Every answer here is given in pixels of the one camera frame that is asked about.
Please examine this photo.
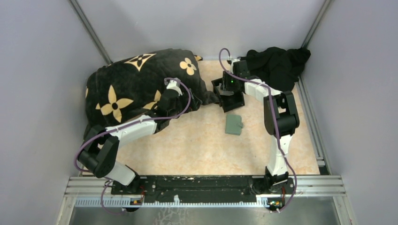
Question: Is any green leather card holder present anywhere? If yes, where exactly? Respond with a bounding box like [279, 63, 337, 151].
[225, 114, 244, 135]

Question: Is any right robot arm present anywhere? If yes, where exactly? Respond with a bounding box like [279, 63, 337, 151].
[221, 59, 300, 193]

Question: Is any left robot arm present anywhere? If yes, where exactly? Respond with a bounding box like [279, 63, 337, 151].
[74, 77, 202, 194]

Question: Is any black plastic card tray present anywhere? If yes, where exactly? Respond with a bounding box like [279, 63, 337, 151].
[211, 78, 245, 113]

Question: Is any black floral patterned blanket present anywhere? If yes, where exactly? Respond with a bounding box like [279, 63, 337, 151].
[84, 48, 219, 137]

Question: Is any black crumpled cloth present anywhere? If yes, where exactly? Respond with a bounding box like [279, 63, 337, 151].
[239, 47, 311, 92]

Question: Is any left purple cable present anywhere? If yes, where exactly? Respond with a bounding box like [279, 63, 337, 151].
[74, 77, 192, 216]

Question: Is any purple cable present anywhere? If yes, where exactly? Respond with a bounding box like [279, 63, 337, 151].
[218, 47, 298, 213]
[74, 77, 192, 216]

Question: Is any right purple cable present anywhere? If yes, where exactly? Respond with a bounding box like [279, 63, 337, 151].
[218, 47, 298, 213]

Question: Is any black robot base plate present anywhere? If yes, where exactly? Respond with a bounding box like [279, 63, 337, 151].
[111, 175, 294, 203]

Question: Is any aluminium front frame rail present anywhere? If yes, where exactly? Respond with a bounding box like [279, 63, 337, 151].
[65, 175, 346, 208]

